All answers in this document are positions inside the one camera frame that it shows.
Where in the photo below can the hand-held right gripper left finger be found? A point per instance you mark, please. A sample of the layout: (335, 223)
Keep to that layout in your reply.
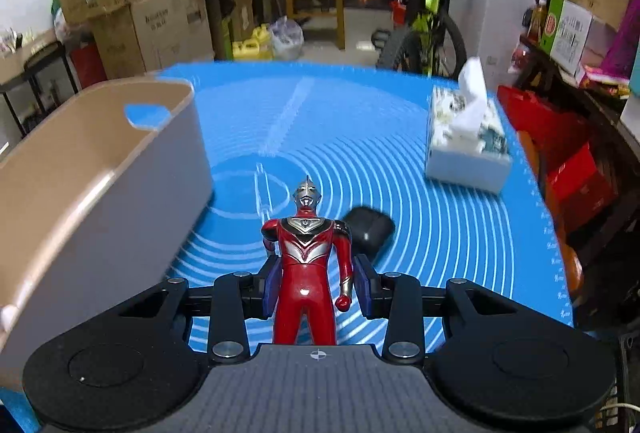
(270, 287)

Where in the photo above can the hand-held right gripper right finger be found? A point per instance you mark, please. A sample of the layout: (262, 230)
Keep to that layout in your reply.
(364, 287)

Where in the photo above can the red silver hero figure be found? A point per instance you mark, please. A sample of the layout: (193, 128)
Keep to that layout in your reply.
(305, 273)

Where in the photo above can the beige plastic storage bin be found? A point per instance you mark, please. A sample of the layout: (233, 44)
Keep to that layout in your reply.
(75, 213)

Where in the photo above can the black earbud case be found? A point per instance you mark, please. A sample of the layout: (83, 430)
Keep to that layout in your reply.
(370, 228)

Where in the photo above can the blue silicone baking mat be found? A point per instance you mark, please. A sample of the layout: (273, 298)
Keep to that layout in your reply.
(350, 138)

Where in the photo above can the floral tissue box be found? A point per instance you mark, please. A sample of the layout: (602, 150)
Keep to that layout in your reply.
(465, 163)

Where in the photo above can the red bag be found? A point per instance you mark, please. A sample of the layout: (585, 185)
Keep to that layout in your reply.
(540, 123)

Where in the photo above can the yellow plastic jug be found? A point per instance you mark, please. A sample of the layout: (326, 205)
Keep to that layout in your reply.
(250, 45)

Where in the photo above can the red gift box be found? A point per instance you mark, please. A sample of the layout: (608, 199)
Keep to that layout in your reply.
(585, 183)

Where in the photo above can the translucent plastic bag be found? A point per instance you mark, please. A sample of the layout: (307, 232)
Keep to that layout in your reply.
(286, 38)

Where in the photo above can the red bucket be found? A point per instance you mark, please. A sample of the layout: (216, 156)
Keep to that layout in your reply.
(398, 13)

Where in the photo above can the large closed cardboard box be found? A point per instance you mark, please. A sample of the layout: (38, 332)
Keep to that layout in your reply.
(165, 28)

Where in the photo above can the red white appliance box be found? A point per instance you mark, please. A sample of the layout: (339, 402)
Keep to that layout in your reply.
(89, 65)

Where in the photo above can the dark wooden side table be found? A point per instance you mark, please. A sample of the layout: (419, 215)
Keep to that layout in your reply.
(595, 113)

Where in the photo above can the white chest freezer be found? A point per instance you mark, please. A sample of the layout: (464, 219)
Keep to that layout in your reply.
(495, 13)

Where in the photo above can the black metal rack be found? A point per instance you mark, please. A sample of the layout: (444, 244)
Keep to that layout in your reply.
(45, 73)

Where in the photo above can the colourful flat packet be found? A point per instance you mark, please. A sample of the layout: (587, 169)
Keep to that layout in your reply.
(602, 80)

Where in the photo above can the amber drink bottle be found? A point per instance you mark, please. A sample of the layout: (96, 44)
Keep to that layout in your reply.
(537, 20)

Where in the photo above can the green white carton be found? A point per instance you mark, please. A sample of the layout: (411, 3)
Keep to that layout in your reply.
(575, 33)

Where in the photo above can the shallow cardboard box with clutter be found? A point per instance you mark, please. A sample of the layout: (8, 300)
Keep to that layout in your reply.
(25, 55)

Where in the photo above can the pink gift bag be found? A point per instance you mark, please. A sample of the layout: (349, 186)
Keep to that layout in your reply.
(625, 38)

